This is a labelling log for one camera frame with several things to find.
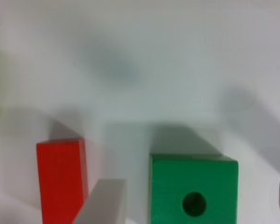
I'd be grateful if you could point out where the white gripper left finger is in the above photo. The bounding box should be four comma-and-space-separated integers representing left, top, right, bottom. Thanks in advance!
73, 179, 127, 224

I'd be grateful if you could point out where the dark green square block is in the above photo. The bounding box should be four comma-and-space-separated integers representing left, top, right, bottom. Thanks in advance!
149, 154, 239, 224

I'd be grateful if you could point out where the red rectangular block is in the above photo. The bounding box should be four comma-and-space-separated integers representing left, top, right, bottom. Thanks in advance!
36, 138, 89, 224

